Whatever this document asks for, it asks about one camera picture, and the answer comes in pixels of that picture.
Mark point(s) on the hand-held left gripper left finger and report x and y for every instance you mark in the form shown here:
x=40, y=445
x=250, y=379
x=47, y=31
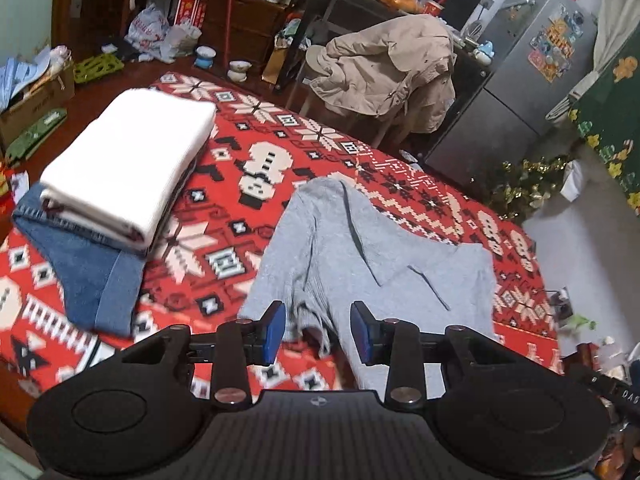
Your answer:
x=275, y=332

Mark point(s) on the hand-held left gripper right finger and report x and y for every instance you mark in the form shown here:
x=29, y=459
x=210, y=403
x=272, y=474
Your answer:
x=361, y=332

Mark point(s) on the grey shirt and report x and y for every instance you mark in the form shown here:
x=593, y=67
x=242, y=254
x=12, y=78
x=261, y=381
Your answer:
x=400, y=270

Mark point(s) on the wooden side table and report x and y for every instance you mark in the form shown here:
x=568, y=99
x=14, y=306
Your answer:
x=580, y=357

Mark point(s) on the green plant sprig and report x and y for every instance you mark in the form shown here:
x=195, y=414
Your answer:
x=577, y=322

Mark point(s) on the red patterned blanket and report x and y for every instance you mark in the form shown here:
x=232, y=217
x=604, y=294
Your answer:
x=215, y=170

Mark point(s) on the white paper scraps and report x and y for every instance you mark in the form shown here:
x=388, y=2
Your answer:
x=412, y=156

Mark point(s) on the folded blue jeans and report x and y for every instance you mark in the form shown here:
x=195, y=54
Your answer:
x=90, y=275

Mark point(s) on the wooden chair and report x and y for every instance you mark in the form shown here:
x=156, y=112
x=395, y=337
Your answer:
x=387, y=130

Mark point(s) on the white hanging bag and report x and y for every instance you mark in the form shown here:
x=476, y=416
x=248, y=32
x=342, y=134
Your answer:
x=571, y=182

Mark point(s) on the small decorated christmas tree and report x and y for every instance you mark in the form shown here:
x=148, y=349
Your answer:
x=530, y=185

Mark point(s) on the white folded cloth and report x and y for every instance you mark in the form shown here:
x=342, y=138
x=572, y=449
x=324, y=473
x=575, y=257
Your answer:
x=125, y=160

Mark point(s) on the silver refrigerator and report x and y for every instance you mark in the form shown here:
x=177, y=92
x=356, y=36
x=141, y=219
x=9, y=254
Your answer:
x=500, y=110

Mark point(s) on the beige jacket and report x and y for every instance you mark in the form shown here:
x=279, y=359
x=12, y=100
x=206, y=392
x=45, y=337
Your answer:
x=385, y=65

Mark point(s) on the blue ceramic bowl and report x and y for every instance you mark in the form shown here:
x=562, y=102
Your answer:
x=205, y=57

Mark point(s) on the wooden drawer cabinet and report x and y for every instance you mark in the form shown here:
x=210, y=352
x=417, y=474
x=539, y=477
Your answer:
x=250, y=25

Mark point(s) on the green plastic board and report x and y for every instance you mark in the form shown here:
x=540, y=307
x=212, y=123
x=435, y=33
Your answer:
x=35, y=132

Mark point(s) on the green plastic crate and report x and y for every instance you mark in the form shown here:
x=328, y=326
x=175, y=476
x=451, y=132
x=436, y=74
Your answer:
x=97, y=69

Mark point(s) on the black desk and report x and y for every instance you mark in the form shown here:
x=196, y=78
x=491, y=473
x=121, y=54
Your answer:
x=320, y=15

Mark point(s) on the red broom stick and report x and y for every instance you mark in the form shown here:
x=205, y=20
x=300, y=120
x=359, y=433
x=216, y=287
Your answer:
x=229, y=10

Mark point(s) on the white red plastic bag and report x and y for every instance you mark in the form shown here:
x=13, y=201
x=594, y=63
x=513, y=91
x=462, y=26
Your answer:
x=147, y=27

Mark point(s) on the cardboard box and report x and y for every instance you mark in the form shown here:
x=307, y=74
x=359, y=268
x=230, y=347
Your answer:
x=30, y=110

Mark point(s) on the red paper cup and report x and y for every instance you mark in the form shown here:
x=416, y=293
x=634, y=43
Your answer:
x=434, y=7

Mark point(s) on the red carton box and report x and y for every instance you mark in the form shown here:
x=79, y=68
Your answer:
x=190, y=10

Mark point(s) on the colourful fridge magnets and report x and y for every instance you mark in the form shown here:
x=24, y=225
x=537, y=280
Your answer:
x=555, y=45

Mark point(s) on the pale blue crumpled cloth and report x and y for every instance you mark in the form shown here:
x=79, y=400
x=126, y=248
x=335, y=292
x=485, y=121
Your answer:
x=20, y=72

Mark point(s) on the cream curtain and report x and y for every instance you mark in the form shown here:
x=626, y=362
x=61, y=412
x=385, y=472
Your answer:
x=615, y=15

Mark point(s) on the green christmas wall cloth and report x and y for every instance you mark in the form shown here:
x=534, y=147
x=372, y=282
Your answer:
x=620, y=125

